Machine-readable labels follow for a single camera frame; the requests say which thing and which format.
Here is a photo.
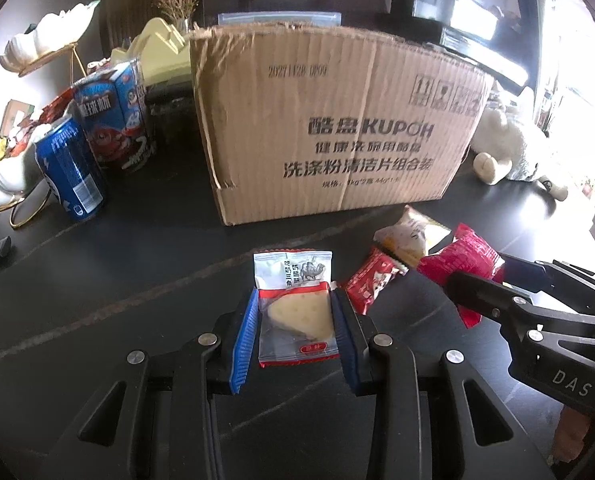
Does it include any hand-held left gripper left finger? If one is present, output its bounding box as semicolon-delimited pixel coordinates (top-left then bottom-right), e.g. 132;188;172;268
42;287;260;480

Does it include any dark blue snack box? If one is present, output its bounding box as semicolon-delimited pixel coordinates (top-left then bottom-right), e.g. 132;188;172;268
72;67;151;175

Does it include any white cheese snack packet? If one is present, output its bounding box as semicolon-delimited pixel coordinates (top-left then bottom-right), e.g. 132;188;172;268
254;250;341;369

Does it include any pink snack packet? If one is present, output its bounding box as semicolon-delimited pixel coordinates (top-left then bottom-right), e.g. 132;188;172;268
417;223;505;329

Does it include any person's right hand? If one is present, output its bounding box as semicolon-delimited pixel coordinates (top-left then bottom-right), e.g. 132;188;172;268
552;406;591;467

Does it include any blue curtain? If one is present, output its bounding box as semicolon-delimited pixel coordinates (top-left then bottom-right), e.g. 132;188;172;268
511;0;554;133

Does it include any blue drink can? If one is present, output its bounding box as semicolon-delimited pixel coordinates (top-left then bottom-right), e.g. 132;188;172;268
34;115;108;222

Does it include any white sheep plush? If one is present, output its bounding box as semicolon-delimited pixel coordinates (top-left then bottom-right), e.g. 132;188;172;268
469;87;569;202

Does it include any red snack packet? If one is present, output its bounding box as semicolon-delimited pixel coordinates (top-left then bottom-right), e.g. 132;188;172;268
344;247;409;316

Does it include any light blue snack box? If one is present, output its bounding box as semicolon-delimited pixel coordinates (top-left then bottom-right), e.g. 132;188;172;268
113;61;151;127

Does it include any white shell bowl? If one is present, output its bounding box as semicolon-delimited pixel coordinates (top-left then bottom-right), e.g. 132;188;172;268
0;122;54;209
0;0;101;72

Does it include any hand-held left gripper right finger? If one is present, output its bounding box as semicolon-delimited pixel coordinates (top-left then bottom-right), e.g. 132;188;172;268
331;287;553;480

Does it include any dried flower bunch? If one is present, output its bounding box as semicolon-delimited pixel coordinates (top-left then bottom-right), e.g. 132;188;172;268
156;0;199;22

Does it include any gold bowl stand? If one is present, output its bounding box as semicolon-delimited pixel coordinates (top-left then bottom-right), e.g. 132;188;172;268
10;42;86;230

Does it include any brown cardboard box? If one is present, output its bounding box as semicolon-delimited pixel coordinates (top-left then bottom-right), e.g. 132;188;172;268
188;23;495;226

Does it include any beige orange snack packet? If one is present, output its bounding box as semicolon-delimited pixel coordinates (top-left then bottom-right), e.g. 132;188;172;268
373;205;451;269

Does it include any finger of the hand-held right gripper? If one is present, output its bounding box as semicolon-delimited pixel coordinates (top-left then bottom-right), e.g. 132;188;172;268
446;270;595;332
497;254;595;317

